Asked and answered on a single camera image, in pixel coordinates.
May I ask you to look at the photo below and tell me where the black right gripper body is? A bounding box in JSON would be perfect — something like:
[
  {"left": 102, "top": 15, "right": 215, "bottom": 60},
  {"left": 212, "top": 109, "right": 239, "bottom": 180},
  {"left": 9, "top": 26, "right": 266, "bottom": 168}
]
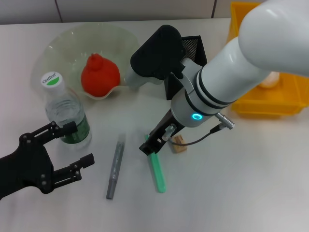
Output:
[{"left": 139, "top": 110, "right": 186, "bottom": 155}]

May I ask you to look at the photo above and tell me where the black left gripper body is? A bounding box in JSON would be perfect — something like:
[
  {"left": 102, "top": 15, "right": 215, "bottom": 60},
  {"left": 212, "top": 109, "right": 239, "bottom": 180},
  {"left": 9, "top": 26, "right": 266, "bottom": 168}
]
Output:
[{"left": 0, "top": 132, "right": 54, "bottom": 200}]

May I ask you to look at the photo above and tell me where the clear green-label water bottle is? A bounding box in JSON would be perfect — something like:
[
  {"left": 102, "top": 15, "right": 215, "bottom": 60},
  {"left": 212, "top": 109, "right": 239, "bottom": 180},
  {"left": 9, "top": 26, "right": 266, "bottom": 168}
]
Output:
[{"left": 40, "top": 72, "right": 93, "bottom": 150}]

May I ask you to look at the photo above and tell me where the beige eraser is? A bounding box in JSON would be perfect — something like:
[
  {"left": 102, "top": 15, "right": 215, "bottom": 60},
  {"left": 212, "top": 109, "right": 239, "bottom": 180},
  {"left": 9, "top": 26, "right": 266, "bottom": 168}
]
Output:
[{"left": 171, "top": 135, "right": 188, "bottom": 153}]

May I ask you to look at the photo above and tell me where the grey marker pen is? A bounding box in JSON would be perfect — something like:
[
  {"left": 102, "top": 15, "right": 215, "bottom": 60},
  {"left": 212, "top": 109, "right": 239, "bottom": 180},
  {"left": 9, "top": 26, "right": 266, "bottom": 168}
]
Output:
[{"left": 106, "top": 133, "right": 126, "bottom": 200}]

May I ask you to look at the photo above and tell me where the mint green pen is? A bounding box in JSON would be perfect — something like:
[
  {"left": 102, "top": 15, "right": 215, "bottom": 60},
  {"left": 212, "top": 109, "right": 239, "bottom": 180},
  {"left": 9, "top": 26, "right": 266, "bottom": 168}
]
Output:
[{"left": 144, "top": 134, "right": 167, "bottom": 193}]

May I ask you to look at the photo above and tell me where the red-orange fruit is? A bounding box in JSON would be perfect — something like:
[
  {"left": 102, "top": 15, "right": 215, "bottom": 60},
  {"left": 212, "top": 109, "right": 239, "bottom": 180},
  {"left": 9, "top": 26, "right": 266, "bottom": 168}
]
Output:
[{"left": 81, "top": 53, "right": 121, "bottom": 98}]

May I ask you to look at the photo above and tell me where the white paper ball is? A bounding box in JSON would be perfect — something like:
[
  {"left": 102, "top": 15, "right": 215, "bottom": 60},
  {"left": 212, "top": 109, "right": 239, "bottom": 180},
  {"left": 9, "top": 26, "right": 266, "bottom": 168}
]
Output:
[{"left": 259, "top": 71, "right": 281, "bottom": 88}]

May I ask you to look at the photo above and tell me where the translucent green wavy fruit plate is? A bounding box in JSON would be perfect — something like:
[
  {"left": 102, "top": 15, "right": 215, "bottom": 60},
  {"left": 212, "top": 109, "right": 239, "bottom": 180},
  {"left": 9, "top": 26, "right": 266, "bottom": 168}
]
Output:
[{"left": 32, "top": 23, "right": 140, "bottom": 100}]

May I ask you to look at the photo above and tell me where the black mesh pen holder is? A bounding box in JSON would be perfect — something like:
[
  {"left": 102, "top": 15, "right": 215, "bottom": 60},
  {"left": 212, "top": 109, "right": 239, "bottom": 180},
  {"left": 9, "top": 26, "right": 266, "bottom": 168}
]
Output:
[{"left": 164, "top": 35, "right": 208, "bottom": 101}]

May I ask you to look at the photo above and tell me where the yellow plastic bin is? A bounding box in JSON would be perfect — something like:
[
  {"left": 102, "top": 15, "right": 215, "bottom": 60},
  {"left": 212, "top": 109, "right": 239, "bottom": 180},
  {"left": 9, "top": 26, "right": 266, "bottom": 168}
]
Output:
[{"left": 226, "top": 1, "right": 309, "bottom": 118}]

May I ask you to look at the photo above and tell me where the grey right wrist cable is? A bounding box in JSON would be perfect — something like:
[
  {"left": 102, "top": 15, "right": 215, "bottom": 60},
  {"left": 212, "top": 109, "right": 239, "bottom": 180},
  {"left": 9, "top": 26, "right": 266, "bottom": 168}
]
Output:
[{"left": 169, "top": 112, "right": 236, "bottom": 148}]

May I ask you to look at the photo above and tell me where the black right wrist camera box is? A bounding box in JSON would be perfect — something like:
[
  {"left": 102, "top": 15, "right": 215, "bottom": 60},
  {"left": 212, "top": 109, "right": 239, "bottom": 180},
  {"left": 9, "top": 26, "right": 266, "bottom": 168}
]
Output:
[{"left": 130, "top": 25, "right": 186, "bottom": 80}]

